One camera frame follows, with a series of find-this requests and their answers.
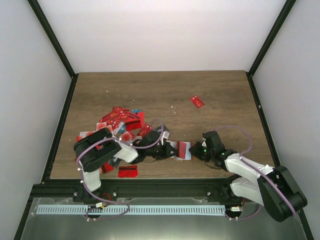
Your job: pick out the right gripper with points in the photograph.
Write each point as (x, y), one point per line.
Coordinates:
(195, 152)

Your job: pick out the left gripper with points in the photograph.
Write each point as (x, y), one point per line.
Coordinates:
(167, 153)

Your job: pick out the red card vertical stripe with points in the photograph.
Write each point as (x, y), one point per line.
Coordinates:
(183, 151)

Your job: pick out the black VIP card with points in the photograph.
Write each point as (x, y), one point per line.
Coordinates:
(160, 129)

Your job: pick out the brown leather card holder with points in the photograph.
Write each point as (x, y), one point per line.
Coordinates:
(173, 144)

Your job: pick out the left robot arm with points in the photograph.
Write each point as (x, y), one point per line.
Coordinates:
(102, 147)

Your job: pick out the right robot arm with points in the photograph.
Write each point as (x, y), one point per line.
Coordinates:
(273, 188)

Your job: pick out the white card red circle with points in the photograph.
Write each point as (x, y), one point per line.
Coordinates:
(126, 137)

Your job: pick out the red card horizontal stripe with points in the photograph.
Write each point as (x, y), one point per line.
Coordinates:
(128, 171)

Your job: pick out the lone red VIP card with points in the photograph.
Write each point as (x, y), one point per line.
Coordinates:
(196, 101)

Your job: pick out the red VIP card top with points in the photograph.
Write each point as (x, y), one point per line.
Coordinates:
(116, 113)

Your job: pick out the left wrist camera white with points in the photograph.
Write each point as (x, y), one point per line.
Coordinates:
(164, 136)

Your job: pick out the light blue slotted rail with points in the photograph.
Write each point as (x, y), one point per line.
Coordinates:
(202, 210)

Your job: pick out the black frame front beam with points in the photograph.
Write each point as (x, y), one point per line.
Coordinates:
(112, 189)

